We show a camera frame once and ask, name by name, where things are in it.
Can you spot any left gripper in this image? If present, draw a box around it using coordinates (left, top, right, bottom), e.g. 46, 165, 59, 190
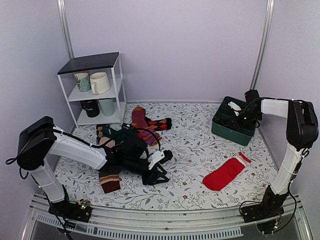
124, 158, 170, 186

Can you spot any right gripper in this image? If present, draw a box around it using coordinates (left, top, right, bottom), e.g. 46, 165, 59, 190
228, 108, 263, 130

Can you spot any green divided organizer bin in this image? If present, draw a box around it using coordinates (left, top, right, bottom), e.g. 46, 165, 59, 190
211, 96, 256, 146

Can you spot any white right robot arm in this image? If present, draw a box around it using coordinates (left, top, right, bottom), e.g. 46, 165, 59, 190
222, 89, 319, 196

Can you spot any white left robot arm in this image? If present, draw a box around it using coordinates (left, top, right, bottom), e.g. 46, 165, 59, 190
13, 116, 173, 217

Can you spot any dark teal sock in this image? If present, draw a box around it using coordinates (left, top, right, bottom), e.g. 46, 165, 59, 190
102, 123, 138, 145

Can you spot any beige brown striped sock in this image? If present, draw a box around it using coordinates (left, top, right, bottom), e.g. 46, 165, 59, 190
96, 124, 121, 194

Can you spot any maroon purple striped sock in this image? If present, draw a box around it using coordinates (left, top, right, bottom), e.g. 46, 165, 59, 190
131, 106, 162, 147

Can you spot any red black argyle sock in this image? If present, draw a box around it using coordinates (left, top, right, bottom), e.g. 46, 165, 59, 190
144, 117, 172, 131

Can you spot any pale green mug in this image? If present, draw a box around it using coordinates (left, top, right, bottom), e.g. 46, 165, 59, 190
98, 98, 115, 117

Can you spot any black mug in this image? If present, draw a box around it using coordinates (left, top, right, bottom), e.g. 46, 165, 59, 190
80, 99, 100, 118

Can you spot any red sock with white cuff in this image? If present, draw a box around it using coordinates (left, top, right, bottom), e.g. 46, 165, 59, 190
202, 152, 252, 191

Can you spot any floral white table mat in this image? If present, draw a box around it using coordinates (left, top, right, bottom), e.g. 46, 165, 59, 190
55, 103, 277, 211

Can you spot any cream white mug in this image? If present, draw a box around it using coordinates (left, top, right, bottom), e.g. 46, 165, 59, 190
90, 72, 110, 95

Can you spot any white shelf with black top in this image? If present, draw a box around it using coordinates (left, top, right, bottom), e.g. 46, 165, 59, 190
57, 52, 127, 127

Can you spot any teal patterned mug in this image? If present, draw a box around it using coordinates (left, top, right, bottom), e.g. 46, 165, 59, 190
73, 71, 91, 93

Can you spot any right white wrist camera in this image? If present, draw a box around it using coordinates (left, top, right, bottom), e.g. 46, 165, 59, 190
227, 101, 242, 117

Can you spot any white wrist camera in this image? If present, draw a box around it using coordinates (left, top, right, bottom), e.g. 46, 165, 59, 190
147, 150, 165, 170
227, 101, 242, 117

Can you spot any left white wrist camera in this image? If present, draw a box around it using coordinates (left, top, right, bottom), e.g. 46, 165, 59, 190
147, 150, 165, 170

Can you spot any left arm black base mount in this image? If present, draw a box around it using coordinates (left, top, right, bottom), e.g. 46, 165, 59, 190
48, 186, 93, 223

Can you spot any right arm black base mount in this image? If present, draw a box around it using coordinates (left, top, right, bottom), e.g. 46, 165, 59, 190
239, 185, 289, 223

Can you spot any right aluminium corner post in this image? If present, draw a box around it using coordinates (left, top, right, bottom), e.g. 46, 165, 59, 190
249, 0, 275, 90

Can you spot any aluminium corner post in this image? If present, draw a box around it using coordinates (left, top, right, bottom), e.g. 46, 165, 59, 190
57, 0, 74, 59
249, 0, 275, 90

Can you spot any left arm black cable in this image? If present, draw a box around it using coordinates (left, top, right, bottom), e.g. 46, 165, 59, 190
4, 127, 162, 180

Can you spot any left aluminium corner post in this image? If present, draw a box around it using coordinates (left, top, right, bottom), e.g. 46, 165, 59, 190
57, 0, 74, 59

